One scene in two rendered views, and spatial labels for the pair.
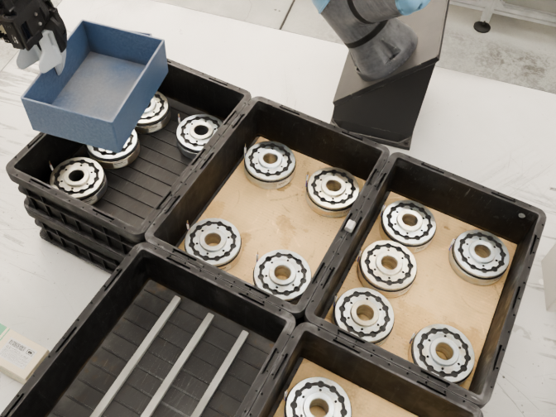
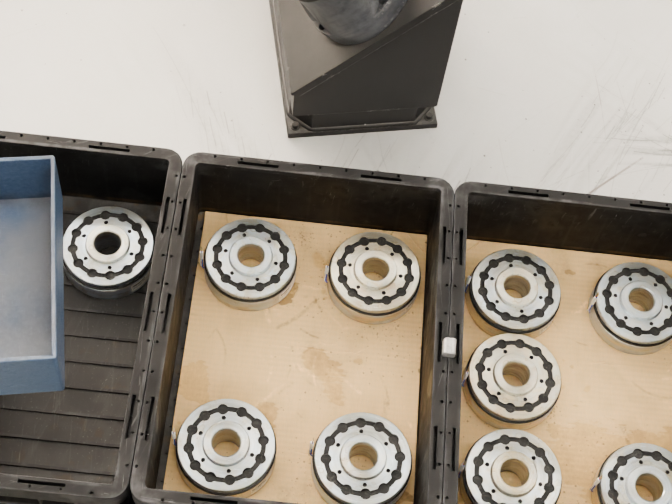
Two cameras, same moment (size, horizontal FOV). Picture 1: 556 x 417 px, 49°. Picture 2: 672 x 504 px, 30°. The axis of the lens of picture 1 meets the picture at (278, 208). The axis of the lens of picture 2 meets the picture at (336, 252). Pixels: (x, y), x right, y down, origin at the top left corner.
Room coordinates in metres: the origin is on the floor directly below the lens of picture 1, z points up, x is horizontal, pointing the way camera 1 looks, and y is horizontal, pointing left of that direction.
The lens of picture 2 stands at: (0.15, 0.24, 2.09)
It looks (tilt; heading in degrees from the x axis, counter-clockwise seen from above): 61 degrees down; 333
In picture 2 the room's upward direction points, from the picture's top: 9 degrees clockwise
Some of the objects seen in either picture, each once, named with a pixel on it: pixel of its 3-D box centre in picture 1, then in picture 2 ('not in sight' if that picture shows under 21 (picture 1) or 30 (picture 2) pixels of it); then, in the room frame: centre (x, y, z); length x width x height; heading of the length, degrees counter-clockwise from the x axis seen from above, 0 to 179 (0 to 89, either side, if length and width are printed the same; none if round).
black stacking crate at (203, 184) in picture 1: (273, 210); (300, 352); (0.66, 0.01, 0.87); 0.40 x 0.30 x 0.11; 156
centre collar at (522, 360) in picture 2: (389, 263); (515, 374); (0.56, -0.21, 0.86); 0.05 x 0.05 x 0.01
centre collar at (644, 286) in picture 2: (481, 251); (641, 300); (0.60, -0.38, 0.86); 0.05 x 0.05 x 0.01
